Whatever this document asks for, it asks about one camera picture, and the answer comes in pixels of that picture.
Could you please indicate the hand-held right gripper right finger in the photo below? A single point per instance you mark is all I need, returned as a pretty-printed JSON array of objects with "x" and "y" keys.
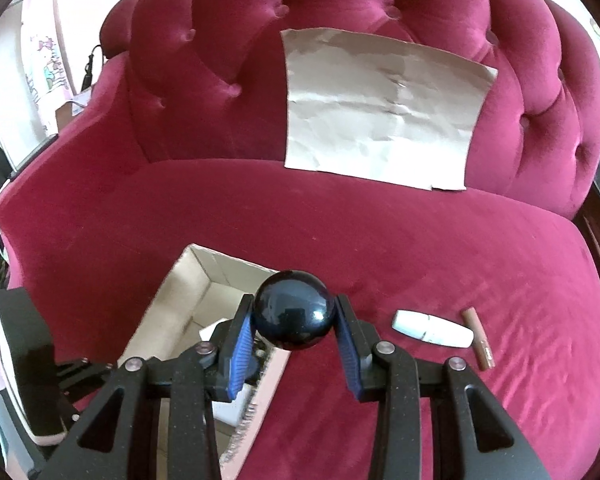
[{"x": 350, "y": 355}]

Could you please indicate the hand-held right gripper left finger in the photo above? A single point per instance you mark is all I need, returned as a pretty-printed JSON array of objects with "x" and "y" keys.
[{"x": 241, "y": 355}]

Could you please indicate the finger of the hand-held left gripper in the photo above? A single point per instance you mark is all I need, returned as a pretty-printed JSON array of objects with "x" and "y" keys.
[{"x": 82, "y": 375}]

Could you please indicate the black glossy ball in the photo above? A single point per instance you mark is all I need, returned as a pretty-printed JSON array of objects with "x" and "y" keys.
[{"x": 294, "y": 310}]

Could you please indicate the cardboard box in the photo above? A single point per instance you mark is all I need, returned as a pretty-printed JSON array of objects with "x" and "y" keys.
[{"x": 190, "y": 290}]

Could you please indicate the white oval device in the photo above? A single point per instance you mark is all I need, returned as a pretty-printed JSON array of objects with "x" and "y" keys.
[{"x": 430, "y": 329}]

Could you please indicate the brown lip gloss tube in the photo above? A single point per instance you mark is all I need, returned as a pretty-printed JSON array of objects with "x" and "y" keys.
[{"x": 481, "y": 347}]

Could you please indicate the red velvet sofa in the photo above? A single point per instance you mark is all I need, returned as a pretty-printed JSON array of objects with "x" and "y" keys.
[{"x": 430, "y": 240}]

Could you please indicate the creased paper sheet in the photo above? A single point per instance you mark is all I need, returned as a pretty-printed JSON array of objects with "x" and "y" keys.
[{"x": 380, "y": 110}]

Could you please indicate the brown cardboard carton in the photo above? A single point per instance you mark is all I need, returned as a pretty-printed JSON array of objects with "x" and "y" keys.
[{"x": 72, "y": 110}]

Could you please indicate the printed curtain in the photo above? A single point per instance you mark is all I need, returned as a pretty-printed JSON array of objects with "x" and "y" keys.
[{"x": 45, "y": 45}]

